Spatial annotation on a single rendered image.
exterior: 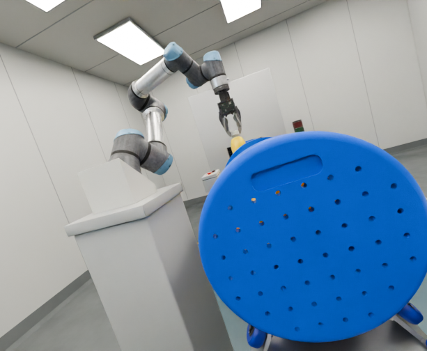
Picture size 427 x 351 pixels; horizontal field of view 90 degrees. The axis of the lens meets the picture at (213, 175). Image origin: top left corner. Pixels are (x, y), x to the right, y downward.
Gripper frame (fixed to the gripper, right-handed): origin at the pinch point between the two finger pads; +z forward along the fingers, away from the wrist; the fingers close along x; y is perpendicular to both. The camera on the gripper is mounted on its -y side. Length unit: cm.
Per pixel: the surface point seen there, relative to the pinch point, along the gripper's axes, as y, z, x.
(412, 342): 75, 36, 15
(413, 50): -394, -59, 370
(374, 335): 73, 36, 11
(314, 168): 75, 10, 9
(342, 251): 76, 21, 9
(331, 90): -410, -39, 218
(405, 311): 75, 32, 15
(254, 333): 75, 31, -5
